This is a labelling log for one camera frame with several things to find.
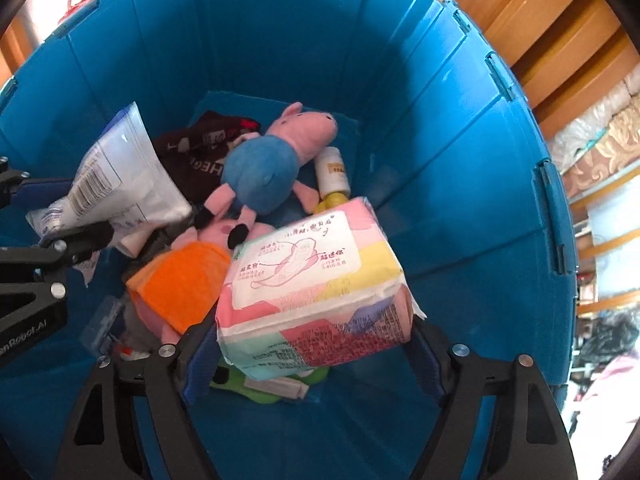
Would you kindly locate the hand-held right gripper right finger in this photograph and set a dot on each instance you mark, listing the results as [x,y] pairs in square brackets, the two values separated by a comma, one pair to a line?
[430,365]

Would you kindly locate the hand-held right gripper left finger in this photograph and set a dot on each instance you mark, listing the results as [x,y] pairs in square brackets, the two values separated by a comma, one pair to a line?
[200,365]

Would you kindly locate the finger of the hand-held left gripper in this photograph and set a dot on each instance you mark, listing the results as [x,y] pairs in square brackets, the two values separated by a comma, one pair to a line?
[40,192]
[75,242]

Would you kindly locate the white plastic pouch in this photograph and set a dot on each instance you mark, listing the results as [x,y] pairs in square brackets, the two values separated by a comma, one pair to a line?
[120,175]

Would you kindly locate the pink plush pig orange dress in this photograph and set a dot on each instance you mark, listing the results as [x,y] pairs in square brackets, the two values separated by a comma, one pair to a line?
[180,280]

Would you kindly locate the pastel pad packet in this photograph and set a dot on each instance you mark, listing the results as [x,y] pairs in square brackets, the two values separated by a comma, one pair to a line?
[310,285]

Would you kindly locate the yellow rubber figure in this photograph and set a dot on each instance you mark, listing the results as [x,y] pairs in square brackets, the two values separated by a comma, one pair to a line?
[330,203]

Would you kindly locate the blue plastic bin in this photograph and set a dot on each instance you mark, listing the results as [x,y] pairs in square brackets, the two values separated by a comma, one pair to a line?
[350,60]

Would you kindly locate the green plush toy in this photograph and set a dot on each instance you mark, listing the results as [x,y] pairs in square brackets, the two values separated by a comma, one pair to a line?
[250,392]

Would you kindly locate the small white tube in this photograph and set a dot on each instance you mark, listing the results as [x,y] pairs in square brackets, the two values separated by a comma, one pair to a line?
[280,387]

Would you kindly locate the dark maroon cap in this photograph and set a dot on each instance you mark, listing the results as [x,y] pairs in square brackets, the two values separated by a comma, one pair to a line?
[200,160]

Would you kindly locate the dark clothes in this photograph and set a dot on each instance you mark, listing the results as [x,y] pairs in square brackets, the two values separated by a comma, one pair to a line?
[610,335]

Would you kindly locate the red toy suitcase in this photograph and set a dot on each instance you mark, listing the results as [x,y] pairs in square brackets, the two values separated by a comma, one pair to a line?
[75,2]

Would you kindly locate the pink plush pig blue shirt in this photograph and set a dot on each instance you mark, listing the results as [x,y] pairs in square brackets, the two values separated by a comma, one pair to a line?
[260,170]

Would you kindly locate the white bottle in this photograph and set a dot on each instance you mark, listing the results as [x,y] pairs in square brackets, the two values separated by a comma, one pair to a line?
[332,172]

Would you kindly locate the patterned folded bedding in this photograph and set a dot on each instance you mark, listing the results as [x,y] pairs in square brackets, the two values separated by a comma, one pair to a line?
[610,155]

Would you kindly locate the wooden wardrobe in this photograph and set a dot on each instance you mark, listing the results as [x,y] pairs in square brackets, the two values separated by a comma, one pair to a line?
[550,35]

